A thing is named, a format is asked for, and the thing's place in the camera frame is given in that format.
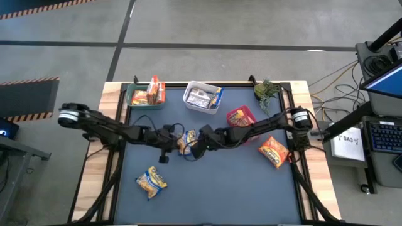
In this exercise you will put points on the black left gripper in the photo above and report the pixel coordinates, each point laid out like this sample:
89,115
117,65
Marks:
165,142

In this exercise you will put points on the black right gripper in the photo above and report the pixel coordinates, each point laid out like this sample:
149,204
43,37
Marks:
213,138

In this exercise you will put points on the blue soy sauce ramen pack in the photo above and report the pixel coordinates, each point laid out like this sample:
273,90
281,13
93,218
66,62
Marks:
216,99
188,136
198,99
151,182

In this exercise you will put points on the red beef ramen pack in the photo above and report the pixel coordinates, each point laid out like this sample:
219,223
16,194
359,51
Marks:
251,117
236,118

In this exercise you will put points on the orange chicken ramen pack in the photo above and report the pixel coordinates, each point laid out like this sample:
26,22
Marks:
161,93
153,89
273,152
139,98

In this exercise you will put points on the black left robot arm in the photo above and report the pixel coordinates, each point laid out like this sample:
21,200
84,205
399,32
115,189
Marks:
110,128

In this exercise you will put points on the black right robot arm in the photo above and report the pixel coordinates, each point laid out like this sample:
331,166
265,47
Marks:
264,127

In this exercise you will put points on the white plastic bin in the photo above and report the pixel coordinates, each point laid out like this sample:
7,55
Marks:
201,110

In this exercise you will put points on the teal plastic bin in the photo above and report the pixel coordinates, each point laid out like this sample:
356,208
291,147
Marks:
146,107

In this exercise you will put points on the potted succulent plant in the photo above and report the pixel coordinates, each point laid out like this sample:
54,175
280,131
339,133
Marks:
265,91

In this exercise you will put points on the white paper sign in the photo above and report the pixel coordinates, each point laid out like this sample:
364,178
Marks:
348,147

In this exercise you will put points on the black cart strut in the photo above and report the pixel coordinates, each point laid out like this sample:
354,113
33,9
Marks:
348,120

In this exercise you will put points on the black hazard-striped floor mat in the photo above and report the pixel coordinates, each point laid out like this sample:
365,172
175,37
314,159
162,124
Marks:
15,6
28,97

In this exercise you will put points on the grey metal desk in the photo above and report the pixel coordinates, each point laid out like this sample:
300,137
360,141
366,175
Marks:
19,147

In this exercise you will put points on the black device blue light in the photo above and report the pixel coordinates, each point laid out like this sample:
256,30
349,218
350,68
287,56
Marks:
9,128

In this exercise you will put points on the black caster wheel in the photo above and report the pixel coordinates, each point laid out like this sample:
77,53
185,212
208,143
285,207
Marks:
365,188

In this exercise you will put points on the backlit black keyboard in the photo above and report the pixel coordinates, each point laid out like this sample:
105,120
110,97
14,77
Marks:
384,136

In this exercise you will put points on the metal workstation cart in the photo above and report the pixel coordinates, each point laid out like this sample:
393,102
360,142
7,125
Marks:
361,50

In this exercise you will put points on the computer monitor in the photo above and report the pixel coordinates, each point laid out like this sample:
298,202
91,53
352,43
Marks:
387,83

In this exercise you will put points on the black computer mouse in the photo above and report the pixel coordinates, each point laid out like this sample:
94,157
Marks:
399,163

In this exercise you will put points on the black stand pole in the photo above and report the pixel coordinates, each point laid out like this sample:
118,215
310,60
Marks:
384,39

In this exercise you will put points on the black aluminium table frame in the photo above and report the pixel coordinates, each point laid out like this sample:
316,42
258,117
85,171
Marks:
235,84

